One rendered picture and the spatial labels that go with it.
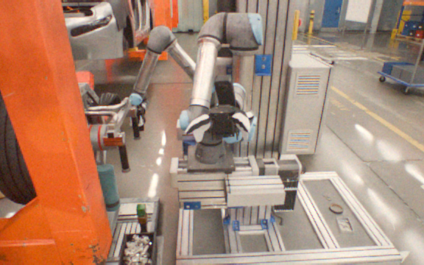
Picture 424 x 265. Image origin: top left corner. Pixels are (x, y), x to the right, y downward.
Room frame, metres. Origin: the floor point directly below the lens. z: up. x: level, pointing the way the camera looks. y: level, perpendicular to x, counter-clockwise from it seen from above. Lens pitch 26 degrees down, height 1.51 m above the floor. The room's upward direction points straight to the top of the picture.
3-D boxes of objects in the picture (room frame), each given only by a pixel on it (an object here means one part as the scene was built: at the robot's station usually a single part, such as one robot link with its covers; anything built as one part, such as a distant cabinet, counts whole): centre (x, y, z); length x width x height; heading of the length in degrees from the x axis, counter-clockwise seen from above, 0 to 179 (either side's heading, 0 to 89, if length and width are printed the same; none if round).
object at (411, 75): (4.99, -3.69, 0.48); 1.00 x 0.60 x 0.96; 1
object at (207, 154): (1.15, 0.01, 0.87); 0.15 x 0.15 x 0.10
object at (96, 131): (1.28, 0.60, 0.85); 0.21 x 0.14 x 0.14; 95
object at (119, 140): (1.12, 0.45, 0.93); 0.09 x 0.05 x 0.05; 95
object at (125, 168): (1.12, 0.42, 0.83); 0.04 x 0.04 x 0.16
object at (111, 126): (1.18, 0.54, 1.03); 0.19 x 0.18 x 0.11; 95
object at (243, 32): (1.12, -0.12, 1.19); 0.15 x 0.12 x 0.55; 79
